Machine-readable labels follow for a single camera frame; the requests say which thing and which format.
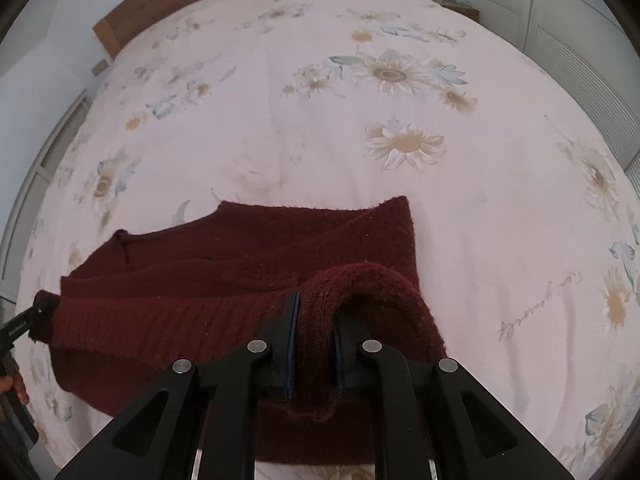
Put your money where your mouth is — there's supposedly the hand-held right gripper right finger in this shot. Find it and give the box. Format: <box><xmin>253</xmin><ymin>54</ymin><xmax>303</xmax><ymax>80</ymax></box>
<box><xmin>333</xmin><ymin>309</ymin><xmax>576</xmax><ymax>480</ymax></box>

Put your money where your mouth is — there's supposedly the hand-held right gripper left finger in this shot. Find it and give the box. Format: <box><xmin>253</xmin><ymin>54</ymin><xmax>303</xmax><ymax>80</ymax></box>
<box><xmin>54</xmin><ymin>291</ymin><xmax>301</xmax><ymax>480</ymax></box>

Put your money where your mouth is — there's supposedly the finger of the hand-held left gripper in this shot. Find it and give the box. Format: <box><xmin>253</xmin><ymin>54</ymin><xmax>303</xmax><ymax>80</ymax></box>
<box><xmin>0</xmin><ymin>305</ymin><xmax>48</xmax><ymax>357</ymax></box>

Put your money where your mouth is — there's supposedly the dark red knitted sweater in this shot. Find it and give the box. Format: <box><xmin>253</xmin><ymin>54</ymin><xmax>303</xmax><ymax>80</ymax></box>
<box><xmin>31</xmin><ymin>195</ymin><xmax>448</xmax><ymax>466</ymax></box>

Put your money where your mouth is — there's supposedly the person's left hand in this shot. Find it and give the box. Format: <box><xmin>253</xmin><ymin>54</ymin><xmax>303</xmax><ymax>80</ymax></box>
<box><xmin>0</xmin><ymin>369</ymin><xmax>30</xmax><ymax>406</ymax></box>

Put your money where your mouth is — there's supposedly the white low cabinet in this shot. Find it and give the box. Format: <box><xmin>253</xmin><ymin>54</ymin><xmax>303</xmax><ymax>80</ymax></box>
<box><xmin>0</xmin><ymin>87</ymin><xmax>94</xmax><ymax>307</ymax></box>

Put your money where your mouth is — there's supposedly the pink floral bed blanket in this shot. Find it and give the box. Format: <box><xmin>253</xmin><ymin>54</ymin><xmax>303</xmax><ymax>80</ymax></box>
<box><xmin>20</xmin><ymin>0</ymin><xmax>640</xmax><ymax>480</ymax></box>

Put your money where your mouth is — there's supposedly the wooden headboard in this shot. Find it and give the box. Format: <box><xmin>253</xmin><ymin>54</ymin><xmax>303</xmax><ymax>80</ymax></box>
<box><xmin>93</xmin><ymin>0</ymin><xmax>387</xmax><ymax>59</ymax></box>

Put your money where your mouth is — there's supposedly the wooden nightstand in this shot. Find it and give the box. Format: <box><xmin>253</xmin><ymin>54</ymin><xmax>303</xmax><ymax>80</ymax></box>
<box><xmin>429</xmin><ymin>0</ymin><xmax>481</xmax><ymax>22</ymax></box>

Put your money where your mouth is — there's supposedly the white wardrobe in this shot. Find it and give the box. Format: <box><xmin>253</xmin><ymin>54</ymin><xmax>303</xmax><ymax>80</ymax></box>
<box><xmin>440</xmin><ymin>0</ymin><xmax>640</xmax><ymax>198</ymax></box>

